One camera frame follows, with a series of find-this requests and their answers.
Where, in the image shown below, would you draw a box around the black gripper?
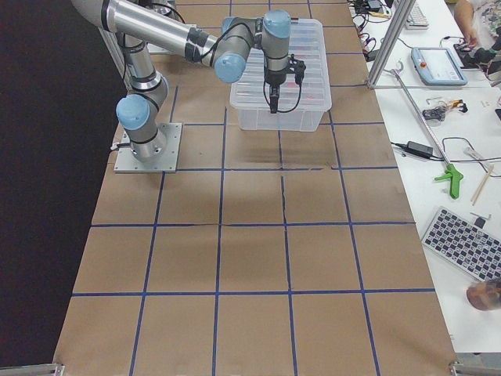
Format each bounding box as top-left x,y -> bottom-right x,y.
264,54 -> 305,114

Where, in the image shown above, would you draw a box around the clear ribbed box lid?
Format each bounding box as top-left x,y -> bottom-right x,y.
225,9 -> 332,114

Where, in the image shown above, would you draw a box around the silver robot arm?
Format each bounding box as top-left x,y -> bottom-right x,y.
72,1 -> 306,162

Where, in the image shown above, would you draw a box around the clear plastic storage box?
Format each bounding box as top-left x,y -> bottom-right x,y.
229,19 -> 332,132

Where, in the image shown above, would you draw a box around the black power adapter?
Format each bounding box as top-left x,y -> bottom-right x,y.
391,141 -> 440,160

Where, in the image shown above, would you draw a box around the robot teach pendant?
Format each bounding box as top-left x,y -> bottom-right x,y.
410,47 -> 468,86

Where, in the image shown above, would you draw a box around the person at desk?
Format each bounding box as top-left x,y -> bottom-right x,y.
454,0 -> 500,49

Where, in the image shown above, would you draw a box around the wooden chopsticks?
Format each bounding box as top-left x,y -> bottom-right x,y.
470,164 -> 494,206

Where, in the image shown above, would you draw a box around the black white keyboard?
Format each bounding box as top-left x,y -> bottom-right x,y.
422,207 -> 500,281

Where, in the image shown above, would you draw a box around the brown round object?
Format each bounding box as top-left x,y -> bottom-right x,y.
466,278 -> 500,311

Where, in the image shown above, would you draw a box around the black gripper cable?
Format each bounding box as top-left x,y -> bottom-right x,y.
273,54 -> 307,114

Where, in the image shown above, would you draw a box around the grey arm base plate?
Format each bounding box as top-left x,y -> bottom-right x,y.
114,122 -> 182,173

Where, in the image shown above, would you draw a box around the aluminium frame post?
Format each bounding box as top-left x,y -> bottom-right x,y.
366,0 -> 415,89

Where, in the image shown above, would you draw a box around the green handled reacher grabber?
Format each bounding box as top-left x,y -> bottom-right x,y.
384,60 -> 463,199

